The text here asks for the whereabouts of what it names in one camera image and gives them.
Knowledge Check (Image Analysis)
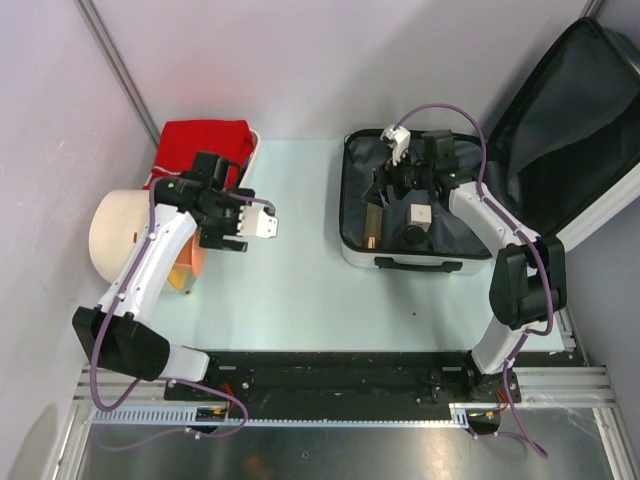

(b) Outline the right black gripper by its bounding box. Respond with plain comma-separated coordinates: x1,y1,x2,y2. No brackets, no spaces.
362,143,435,209

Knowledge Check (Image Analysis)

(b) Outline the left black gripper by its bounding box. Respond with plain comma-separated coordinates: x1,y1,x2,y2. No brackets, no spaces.
200,188,255,251

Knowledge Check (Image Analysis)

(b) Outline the copper cylindrical bottle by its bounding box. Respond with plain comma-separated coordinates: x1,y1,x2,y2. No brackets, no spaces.
364,203,384,250

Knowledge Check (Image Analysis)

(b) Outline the small white square box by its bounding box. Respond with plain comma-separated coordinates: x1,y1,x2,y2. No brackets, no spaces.
408,203,432,230

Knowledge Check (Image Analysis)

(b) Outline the red shirt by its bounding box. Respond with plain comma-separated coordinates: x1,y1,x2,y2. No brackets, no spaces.
143,119,249,190

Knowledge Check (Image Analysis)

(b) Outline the black white space suitcase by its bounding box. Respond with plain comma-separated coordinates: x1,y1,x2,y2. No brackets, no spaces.
338,18,639,274

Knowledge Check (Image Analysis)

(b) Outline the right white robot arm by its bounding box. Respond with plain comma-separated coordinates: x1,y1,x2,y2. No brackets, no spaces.
368,125,567,401

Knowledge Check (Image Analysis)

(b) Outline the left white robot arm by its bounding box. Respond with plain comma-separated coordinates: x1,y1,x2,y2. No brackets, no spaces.
72,152,251,400

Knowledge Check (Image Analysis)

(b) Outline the black round jar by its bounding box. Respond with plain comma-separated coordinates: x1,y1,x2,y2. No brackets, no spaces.
403,225,426,245

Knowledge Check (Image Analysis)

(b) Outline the cream oval tray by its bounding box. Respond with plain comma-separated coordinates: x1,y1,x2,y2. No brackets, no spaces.
222,122,261,189

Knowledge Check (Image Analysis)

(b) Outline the cream cylindrical bucket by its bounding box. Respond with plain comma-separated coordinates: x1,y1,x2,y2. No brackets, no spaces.
88,190,149,283

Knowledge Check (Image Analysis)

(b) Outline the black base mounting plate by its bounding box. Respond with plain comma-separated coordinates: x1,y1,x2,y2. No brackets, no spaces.
164,349,591,406

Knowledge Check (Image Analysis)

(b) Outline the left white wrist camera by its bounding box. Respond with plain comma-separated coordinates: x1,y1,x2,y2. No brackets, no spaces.
237,206,278,239

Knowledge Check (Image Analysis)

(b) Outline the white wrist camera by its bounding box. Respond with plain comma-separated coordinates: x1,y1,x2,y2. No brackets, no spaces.
237,206,278,239
380,125,411,166

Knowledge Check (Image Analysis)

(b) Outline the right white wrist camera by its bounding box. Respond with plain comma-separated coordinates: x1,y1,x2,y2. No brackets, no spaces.
380,125,411,166

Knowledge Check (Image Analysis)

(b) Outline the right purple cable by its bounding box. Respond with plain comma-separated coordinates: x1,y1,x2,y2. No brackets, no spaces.
394,103,556,459

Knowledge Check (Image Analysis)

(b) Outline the purple cable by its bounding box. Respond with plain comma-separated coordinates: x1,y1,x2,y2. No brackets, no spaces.
89,179,277,451
394,103,556,459

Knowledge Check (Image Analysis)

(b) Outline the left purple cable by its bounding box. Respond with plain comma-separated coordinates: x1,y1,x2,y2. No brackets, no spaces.
89,179,277,451

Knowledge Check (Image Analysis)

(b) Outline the grey slotted cable duct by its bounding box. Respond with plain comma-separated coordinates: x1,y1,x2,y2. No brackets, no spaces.
90,404,486,428

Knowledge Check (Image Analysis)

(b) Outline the left aluminium corner post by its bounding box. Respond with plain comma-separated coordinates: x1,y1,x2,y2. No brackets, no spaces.
73,0,160,147

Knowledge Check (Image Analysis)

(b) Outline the aluminium corner post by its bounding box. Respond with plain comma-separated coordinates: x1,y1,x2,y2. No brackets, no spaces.
581,0,608,19
73,0,160,147

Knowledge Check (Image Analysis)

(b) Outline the aluminium frame rail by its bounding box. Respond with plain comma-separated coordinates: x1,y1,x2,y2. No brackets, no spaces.
72,367,617,408

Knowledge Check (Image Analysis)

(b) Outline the right aluminium corner post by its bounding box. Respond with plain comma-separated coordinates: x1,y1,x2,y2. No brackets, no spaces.
581,0,608,19

